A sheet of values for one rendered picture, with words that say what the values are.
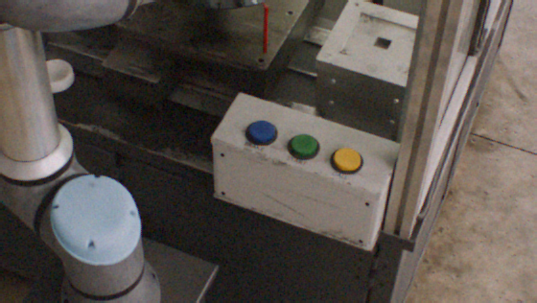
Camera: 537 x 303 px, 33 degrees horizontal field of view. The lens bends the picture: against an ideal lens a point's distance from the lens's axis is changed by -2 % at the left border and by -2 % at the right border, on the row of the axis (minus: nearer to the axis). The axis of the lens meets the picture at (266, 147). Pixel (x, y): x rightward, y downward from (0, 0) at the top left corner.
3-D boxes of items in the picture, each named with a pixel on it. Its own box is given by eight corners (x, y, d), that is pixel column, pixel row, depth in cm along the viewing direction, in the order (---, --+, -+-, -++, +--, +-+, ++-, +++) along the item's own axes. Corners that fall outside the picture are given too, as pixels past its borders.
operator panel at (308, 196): (391, 203, 154) (404, 144, 143) (370, 253, 147) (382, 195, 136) (239, 151, 161) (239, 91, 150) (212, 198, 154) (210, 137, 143)
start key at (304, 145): (319, 147, 143) (320, 138, 142) (311, 165, 141) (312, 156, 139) (295, 139, 144) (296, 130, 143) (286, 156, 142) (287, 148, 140)
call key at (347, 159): (362, 160, 142) (363, 151, 140) (354, 179, 139) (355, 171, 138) (338, 152, 143) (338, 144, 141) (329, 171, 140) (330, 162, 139)
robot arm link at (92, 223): (99, 312, 128) (86, 257, 117) (40, 255, 134) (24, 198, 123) (162, 262, 133) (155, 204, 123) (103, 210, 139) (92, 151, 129)
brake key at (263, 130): (278, 132, 145) (278, 124, 144) (268, 151, 143) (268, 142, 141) (254, 125, 146) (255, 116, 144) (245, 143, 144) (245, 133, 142)
